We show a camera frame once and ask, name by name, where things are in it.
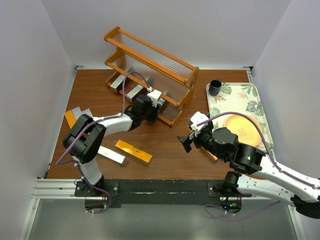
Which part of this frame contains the black toothpaste box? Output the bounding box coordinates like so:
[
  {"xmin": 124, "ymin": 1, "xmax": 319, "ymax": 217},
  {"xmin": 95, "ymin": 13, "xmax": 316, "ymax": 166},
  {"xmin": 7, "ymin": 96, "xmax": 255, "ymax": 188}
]
[{"xmin": 125, "ymin": 84, "xmax": 146, "ymax": 103}]

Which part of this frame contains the chrome silver toothpaste box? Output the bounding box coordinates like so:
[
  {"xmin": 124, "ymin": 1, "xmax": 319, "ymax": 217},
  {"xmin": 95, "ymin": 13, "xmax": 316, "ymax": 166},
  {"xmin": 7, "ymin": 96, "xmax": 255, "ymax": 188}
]
[{"xmin": 157, "ymin": 98, "xmax": 166, "ymax": 112}]

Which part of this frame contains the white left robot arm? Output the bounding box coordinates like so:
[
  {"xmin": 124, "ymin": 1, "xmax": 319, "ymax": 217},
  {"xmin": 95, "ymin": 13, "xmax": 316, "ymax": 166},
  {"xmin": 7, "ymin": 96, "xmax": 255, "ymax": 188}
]
[{"xmin": 57, "ymin": 90, "xmax": 162, "ymax": 191}]

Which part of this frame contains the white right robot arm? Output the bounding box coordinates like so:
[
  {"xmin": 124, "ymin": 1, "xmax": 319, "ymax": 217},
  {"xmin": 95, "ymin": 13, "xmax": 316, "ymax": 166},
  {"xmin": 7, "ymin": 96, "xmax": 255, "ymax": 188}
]
[{"xmin": 178, "ymin": 124, "xmax": 320, "ymax": 219}]

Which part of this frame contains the orange wooden three-tier shelf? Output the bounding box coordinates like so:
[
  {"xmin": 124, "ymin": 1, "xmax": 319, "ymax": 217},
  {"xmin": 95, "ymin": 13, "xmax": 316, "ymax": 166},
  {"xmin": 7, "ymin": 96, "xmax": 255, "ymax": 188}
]
[{"xmin": 104, "ymin": 26, "xmax": 199, "ymax": 126}]

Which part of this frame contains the orange toothpaste box right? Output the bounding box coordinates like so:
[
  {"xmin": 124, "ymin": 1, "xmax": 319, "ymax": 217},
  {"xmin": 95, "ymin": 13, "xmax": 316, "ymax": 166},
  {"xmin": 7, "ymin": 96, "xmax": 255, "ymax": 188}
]
[{"xmin": 204, "ymin": 150, "xmax": 218, "ymax": 163}]

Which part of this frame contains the orange toothpaste box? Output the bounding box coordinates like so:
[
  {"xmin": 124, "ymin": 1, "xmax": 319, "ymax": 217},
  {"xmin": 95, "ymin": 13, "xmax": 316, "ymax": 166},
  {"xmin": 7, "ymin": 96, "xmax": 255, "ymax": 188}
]
[
  {"xmin": 115, "ymin": 140, "xmax": 153, "ymax": 165},
  {"xmin": 64, "ymin": 110, "xmax": 76, "ymax": 129},
  {"xmin": 204, "ymin": 150, "xmax": 218, "ymax": 163}
]

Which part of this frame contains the yellow round plate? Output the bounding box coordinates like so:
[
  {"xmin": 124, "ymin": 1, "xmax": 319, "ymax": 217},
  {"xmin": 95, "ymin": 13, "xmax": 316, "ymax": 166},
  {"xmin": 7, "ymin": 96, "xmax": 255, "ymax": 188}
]
[{"xmin": 224, "ymin": 114, "xmax": 262, "ymax": 147}]

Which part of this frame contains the orange toothpaste box centre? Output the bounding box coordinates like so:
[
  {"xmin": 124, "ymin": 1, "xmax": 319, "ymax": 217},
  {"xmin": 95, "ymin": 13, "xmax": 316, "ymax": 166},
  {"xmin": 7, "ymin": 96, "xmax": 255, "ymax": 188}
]
[{"xmin": 115, "ymin": 140, "xmax": 153, "ymax": 165}]

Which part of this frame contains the floral patterned serving tray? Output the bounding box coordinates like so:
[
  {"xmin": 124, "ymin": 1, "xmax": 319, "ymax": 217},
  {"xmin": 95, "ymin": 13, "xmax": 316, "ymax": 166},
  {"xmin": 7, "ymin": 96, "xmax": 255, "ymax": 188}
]
[{"xmin": 206, "ymin": 82, "xmax": 274, "ymax": 152}]

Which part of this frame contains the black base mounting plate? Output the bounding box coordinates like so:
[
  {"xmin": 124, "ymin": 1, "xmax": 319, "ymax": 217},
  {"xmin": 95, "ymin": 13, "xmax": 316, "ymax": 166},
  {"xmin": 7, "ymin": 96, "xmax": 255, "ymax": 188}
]
[{"xmin": 74, "ymin": 178, "xmax": 253, "ymax": 210}]

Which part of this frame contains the dark blue cup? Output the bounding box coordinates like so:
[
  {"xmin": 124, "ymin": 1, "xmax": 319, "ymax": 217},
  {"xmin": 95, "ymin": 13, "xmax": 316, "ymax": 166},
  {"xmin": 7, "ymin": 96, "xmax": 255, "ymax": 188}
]
[{"xmin": 208, "ymin": 79, "xmax": 222, "ymax": 96}]

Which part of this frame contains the grey toothpaste box far left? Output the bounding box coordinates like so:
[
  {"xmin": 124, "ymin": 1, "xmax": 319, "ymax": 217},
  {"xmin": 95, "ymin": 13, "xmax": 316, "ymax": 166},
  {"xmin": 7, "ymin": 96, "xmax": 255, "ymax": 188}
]
[{"xmin": 71, "ymin": 106, "xmax": 83, "ymax": 121}]

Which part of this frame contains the orange toothpaste box far left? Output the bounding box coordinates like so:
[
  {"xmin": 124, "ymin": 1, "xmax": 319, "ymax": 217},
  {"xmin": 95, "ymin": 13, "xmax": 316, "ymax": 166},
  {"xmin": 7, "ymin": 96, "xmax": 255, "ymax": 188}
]
[{"xmin": 64, "ymin": 110, "xmax": 76, "ymax": 129}]

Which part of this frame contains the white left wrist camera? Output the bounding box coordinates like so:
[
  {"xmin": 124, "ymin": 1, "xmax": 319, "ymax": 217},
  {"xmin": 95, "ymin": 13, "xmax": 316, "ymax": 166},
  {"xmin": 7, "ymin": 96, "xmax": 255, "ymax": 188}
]
[{"xmin": 147, "ymin": 89, "xmax": 162, "ymax": 107}]

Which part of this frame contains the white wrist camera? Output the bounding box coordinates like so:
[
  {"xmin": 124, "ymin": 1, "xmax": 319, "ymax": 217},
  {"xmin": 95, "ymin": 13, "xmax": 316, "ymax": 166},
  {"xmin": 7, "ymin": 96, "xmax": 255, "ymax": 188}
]
[
  {"xmin": 147, "ymin": 89, "xmax": 162, "ymax": 107},
  {"xmin": 188, "ymin": 111, "xmax": 209, "ymax": 131}
]

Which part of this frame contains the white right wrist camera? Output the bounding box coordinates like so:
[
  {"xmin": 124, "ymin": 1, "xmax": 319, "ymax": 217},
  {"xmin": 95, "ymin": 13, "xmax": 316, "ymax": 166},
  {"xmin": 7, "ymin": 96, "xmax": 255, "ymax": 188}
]
[{"xmin": 188, "ymin": 111, "xmax": 209, "ymax": 131}]

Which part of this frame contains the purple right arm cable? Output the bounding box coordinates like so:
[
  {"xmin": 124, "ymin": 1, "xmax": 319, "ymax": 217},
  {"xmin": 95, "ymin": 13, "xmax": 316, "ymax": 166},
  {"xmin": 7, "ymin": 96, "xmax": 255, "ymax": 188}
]
[{"xmin": 196, "ymin": 111, "xmax": 320, "ymax": 221}]

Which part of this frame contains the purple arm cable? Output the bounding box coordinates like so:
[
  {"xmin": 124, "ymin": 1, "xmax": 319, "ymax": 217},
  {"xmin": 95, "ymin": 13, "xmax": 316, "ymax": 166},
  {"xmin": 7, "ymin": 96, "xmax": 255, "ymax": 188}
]
[
  {"xmin": 55, "ymin": 71, "xmax": 153, "ymax": 215},
  {"xmin": 196, "ymin": 111, "xmax": 320, "ymax": 221}
]

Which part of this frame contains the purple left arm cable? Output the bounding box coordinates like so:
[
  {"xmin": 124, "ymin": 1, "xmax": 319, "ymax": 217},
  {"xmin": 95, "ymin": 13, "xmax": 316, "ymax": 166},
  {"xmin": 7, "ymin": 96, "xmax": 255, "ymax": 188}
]
[{"xmin": 55, "ymin": 71, "xmax": 153, "ymax": 215}]

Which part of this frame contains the aluminium frame rail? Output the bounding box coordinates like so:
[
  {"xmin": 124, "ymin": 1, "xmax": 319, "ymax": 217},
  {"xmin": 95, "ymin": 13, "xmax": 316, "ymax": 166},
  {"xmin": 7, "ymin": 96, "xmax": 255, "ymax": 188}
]
[{"xmin": 31, "ymin": 177, "xmax": 86, "ymax": 200}]

